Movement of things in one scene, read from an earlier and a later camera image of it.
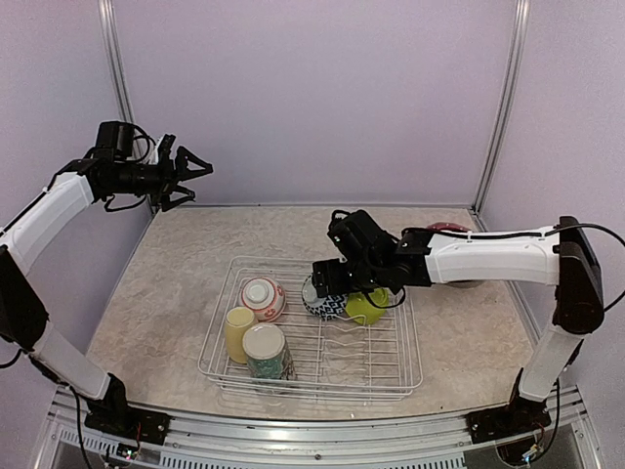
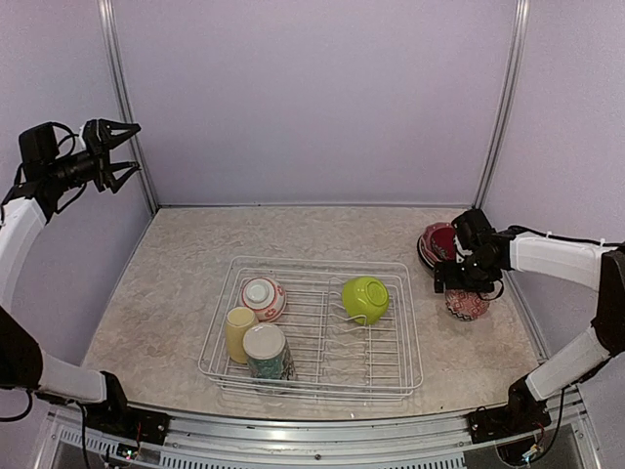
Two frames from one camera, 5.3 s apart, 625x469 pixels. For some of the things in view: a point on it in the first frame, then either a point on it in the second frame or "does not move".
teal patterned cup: [267, 354] does not move
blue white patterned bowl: [324, 308] -> [466, 305]
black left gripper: [170, 178] -> [100, 158]
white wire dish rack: [270, 333] does not move
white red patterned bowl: [266, 297] does not move
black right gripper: [335, 285] -> [454, 282]
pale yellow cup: [237, 320] does not move
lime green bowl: [362, 311] does not move
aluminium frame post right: [520, 37] does not move
